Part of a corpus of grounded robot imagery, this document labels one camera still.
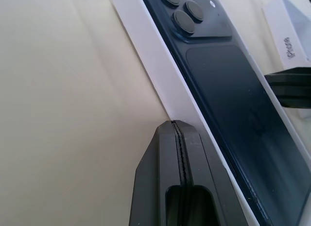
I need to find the white box base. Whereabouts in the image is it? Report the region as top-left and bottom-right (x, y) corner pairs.
(110, 0), (311, 226)

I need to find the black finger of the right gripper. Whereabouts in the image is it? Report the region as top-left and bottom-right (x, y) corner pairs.
(264, 66), (311, 109)

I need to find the dark blue smartphone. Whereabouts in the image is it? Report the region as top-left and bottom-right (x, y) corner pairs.
(139, 0), (311, 226)

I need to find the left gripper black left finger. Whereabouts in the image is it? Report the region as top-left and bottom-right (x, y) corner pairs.
(130, 120), (183, 226)

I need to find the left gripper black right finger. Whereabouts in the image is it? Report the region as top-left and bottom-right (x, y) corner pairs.
(173, 120), (249, 226)

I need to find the white box lid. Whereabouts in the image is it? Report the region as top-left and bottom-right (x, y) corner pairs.
(261, 0), (311, 120)

